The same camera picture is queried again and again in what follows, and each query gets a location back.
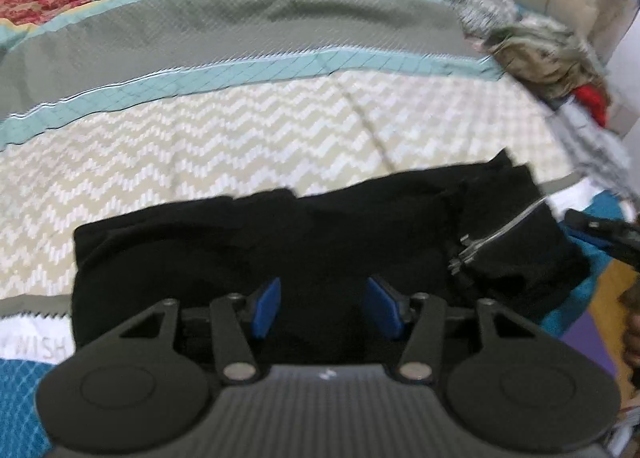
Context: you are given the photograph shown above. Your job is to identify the grey white patterned cloth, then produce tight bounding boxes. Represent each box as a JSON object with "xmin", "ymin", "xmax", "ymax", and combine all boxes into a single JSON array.
[{"xmin": 547, "ymin": 101, "xmax": 637, "ymax": 200}]

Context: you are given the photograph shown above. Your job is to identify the white printed cloth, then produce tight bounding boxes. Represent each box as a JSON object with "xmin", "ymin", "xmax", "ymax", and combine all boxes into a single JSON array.
[{"xmin": 0, "ymin": 312, "xmax": 76, "ymax": 365}]

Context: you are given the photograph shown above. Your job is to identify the person's right hand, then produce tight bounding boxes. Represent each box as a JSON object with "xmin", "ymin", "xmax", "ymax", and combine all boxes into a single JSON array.
[{"xmin": 618, "ymin": 283, "xmax": 640, "ymax": 370}]

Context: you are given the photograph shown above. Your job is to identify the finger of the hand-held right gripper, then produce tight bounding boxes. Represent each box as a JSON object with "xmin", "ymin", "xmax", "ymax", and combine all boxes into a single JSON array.
[{"xmin": 564, "ymin": 208, "xmax": 640, "ymax": 270}]

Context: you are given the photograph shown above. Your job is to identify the chevron striped bed blanket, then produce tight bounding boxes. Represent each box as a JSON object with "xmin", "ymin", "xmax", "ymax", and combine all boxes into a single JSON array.
[{"xmin": 0, "ymin": 0, "xmax": 576, "ymax": 326}]

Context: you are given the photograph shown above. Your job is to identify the teal diamond-pattern blanket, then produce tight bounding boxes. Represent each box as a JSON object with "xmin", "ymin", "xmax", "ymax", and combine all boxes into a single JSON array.
[{"xmin": 0, "ymin": 188, "xmax": 638, "ymax": 458}]

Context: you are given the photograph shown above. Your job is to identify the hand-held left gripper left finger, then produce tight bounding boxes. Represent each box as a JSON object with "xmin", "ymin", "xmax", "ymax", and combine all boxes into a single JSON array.
[{"xmin": 118, "ymin": 276, "xmax": 283, "ymax": 385}]

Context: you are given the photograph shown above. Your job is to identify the red cloth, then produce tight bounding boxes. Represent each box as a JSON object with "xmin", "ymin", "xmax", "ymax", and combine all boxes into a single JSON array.
[{"xmin": 572, "ymin": 84, "xmax": 610, "ymax": 128}]

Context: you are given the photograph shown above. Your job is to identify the pile of olive clothes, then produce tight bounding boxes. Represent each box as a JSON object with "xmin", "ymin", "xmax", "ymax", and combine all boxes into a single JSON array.
[{"xmin": 482, "ymin": 21, "xmax": 612, "ymax": 112}]

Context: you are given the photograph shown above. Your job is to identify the black pants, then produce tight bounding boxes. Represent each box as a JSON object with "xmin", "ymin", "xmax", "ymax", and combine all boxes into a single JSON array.
[{"xmin": 71, "ymin": 148, "xmax": 592, "ymax": 364}]

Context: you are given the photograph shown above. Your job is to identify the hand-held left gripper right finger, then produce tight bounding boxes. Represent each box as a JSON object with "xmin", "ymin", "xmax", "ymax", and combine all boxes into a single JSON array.
[{"xmin": 365, "ymin": 276, "xmax": 543, "ymax": 384}]

